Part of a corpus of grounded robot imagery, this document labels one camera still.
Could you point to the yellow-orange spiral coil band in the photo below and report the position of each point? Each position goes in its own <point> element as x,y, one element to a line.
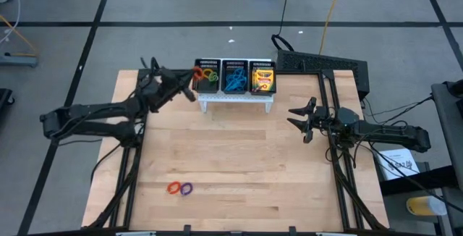
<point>205,72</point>

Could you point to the white riser shelf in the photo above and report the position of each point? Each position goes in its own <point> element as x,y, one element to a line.
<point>235,98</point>

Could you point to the black plastic mesh basket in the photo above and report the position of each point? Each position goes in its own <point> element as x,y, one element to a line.
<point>207,87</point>
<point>234,64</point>
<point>260,63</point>

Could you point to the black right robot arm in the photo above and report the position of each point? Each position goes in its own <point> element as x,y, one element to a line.
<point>387,131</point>

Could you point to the black chair base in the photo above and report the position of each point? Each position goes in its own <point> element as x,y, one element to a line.
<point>5,98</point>

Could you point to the white printed paper sheet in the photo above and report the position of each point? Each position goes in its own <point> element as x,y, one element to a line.
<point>398,160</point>

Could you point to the silver metal strip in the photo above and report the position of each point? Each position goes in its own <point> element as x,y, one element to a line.
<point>135,234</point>
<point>336,234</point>

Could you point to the yellow green crayon box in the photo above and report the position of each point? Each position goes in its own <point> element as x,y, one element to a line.
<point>263,82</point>

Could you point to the grey table foot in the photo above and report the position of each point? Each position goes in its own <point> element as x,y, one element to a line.
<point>18,61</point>

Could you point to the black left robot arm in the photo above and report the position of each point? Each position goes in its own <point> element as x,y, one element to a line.
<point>97,114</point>

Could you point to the black perforated computer case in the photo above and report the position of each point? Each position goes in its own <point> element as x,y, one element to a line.
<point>318,62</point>

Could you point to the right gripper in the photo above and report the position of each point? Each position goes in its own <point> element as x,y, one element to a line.
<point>320,120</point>

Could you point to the green spiral coil band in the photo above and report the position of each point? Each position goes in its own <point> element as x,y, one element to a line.
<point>210,78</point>

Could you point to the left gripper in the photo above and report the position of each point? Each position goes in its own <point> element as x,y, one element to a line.
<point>170,84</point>

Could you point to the black aluminium rig frame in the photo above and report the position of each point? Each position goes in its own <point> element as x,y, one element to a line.
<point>325,80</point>

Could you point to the purple spiral coil band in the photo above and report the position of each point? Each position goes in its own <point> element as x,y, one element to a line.
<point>182,189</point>

